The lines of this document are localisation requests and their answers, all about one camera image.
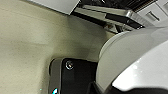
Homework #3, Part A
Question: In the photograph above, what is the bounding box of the white drawer stack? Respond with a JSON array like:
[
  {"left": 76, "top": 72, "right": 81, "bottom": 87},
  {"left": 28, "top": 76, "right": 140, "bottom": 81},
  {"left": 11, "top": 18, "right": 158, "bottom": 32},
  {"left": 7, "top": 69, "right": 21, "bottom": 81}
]
[{"left": 134, "top": 1, "right": 168, "bottom": 28}]

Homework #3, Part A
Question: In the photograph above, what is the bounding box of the stainless steel dishwasher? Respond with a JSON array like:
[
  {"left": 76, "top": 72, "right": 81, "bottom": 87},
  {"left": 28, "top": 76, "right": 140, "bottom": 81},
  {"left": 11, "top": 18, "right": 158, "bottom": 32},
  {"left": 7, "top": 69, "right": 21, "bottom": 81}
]
[{"left": 73, "top": 0, "right": 158, "bottom": 34}]

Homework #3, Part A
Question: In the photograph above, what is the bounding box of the white two-door base cabinet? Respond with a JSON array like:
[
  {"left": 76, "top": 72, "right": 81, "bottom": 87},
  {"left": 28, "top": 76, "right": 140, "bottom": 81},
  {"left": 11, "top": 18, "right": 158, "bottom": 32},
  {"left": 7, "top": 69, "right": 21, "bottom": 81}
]
[{"left": 28, "top": 0, "right": 83, "bottom": 16}]

